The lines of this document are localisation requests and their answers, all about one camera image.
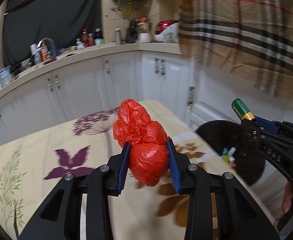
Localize orange soap dispenser bottle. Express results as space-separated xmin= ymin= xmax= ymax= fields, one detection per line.
xmin=41 ymin=41 xmax=48 ymax=62

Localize black window curtain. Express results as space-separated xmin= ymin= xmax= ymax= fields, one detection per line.
xmin=2 ymin=0 xmax=102 ymax=67

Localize chrome sink faucet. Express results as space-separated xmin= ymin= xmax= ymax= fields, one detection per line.
xmin=37 ymin=37 xmax=57 ymax=61

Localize green yellow label bottle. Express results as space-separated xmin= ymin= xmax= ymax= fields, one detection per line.
xmin=231 ymin=99 xmax=255 ymax=120

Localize dark sauce bottle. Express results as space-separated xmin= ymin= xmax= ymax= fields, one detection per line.
xmin=82 ymin=29 xmax=89 ymax=47

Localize black knife block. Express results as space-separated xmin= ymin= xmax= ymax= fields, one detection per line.
xmin=126 ymin=19 xmax=138 ymax=44

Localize white kitchen cabinets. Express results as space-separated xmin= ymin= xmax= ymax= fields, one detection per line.
xmin=0 ymin=51 xmax=293 ymax=145

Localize steel thermos bottle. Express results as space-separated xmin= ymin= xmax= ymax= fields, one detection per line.
xmin=115 ymin=28 xmax=122 ymax=46

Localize white blender jug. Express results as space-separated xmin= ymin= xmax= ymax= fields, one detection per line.
xmin=137 ymin=17 xmax=151 ymax=43

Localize red plastic bag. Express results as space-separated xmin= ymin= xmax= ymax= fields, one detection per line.
xmin=113 ymin=99 xmax=170 ymax=187

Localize floral beige tablecloth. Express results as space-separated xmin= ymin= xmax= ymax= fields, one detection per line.
xmin=0 ymin=100 xmax=277 ymax=240

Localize white spray bottle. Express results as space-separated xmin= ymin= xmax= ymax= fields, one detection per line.
xmin=34 ymin=47 xmax=42 ymax=64

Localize right hand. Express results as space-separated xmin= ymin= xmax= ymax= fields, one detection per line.
xmin=281 ymin=181 xmax=293 ymax=213

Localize black cap jar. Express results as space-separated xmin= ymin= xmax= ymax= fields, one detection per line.
xmin=94 ymin=28 xmax=103 ymax=45

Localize plaid hanging cloth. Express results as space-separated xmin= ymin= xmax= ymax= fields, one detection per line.
xmin=178 ymin=0 xmax=293 ymax=105

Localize red white rice cooker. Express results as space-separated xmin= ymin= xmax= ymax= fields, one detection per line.
xmin=154 ymin=20 xmax=179 ymax=43

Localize black trash bin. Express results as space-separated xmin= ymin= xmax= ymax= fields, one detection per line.
xmin=196 ymin=120 xmax=265 ymax=186

